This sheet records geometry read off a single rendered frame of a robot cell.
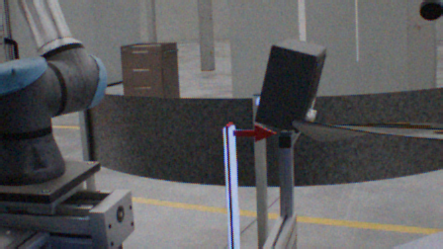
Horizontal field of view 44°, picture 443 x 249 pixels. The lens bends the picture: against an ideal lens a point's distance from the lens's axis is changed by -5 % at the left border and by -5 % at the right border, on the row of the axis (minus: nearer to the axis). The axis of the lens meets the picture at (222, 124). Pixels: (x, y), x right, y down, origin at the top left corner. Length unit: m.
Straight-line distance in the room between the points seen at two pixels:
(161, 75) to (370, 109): 5.11
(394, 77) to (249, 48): 1.83
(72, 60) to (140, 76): 6.34
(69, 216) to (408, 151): 1.87
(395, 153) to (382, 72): 4.15
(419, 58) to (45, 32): 4.02
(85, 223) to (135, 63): 6.52
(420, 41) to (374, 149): 2.45
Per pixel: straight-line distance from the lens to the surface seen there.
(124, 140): 2.84
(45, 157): 1.13
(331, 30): 6.81
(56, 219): 1.11
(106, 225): 1.07
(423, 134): 0.68
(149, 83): 7.48
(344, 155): 2.53
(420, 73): 4.94
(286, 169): 1.31
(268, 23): 7.05
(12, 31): 2.76
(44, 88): 1.13
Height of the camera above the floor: 1.35
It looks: 12 degrees down
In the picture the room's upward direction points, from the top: 3 degrees counter-clockwise
